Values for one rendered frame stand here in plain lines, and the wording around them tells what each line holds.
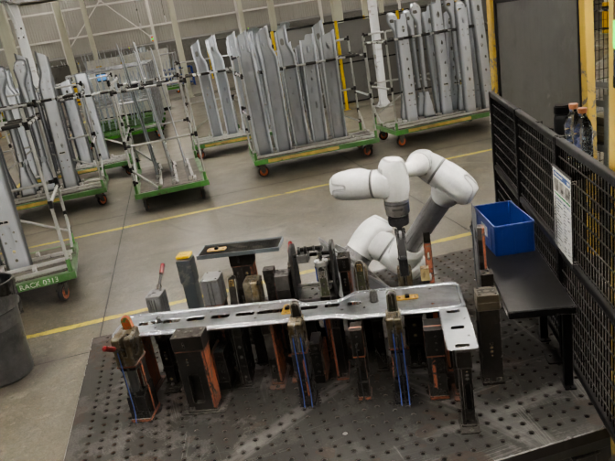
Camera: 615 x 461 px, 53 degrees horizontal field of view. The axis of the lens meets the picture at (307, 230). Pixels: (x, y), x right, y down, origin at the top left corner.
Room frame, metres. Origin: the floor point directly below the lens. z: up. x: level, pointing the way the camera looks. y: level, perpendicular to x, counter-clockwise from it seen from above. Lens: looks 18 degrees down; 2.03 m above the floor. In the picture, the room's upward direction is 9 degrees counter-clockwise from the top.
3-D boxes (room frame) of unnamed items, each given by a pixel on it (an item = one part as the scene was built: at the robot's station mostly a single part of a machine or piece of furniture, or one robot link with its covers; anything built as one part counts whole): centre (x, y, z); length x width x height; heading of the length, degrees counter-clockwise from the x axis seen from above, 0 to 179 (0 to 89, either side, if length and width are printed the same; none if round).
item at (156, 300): (2.46, 0.69, 0.88); 0.11 x 0.10 x 0.36; 171
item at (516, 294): (2.26, -0.79, 1.01); 0.90 x 0.22 x 0.03; 171
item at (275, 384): (2.21, 0.21, 0.84); 0.17 x 0.06 x 0.29; 171
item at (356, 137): (9.50, -0.28, 0.88); 1.91 x 1.00 x 1.76; 97
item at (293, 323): (2.02, 0.10, 0.87); 0.12 x 0.09 x 0.35; 171
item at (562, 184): (1.94, -0.86, 1.30); 0.23 x 0.02 x 0.31; 171
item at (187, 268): (2.61, 0.56, 0.92); 0.08 x 0.08 x 0.44; 81
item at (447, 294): (2.20, 0.15, 1.00); 1.38 x 0.22 x 0.02; 81
